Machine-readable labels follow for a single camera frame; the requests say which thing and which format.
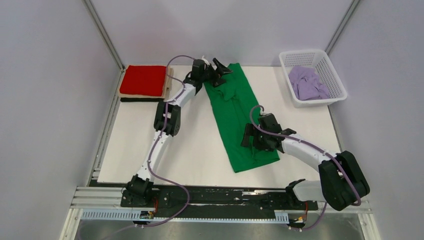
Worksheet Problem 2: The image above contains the folded black t shirt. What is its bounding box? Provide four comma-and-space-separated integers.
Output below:
120, 97, 164, 103

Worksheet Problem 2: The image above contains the purple t shirt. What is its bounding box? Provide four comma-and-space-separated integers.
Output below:
288, 66, 330, 101

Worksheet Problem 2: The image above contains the green t shirt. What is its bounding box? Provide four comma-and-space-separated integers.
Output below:
204, 63, 280, 173

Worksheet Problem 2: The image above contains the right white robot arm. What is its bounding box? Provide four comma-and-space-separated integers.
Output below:
241, 113, 371, 211

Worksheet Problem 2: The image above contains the folded red t shirt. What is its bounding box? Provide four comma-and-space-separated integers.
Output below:
119, 64, 168, 98

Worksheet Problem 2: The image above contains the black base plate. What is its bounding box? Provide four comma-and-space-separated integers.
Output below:
132, 185, 318, 218

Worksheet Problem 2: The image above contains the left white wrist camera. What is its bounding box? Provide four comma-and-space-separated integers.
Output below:
201, 56, 212, 67

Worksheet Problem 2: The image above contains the white plastic basket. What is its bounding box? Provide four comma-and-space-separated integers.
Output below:
278, 49, 348, 108

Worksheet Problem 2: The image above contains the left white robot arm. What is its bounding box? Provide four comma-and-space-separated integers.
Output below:
120, 57, 233, 208

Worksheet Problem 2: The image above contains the white slotted cable duct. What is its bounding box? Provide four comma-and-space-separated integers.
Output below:
80, 209, 289, 224

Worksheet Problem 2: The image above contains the aluminium rail frame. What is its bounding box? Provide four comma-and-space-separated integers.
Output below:
70, 187, 381, 240

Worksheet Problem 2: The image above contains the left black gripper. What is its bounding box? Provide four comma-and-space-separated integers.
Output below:
200, 59, 233, 89

